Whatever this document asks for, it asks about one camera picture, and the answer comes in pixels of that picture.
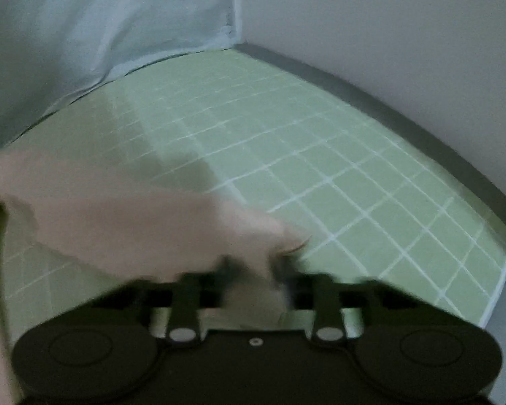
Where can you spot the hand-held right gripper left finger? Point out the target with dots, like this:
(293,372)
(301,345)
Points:
(187,299)

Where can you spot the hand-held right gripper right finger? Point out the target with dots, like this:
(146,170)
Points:
(327,299)

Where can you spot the pink cloth garment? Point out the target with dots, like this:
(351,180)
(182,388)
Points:
(130,228)

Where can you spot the green grid mat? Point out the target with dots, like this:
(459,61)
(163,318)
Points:
(320,156)

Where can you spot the light blue carrot print blanket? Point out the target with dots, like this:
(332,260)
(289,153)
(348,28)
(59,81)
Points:
(88,21)

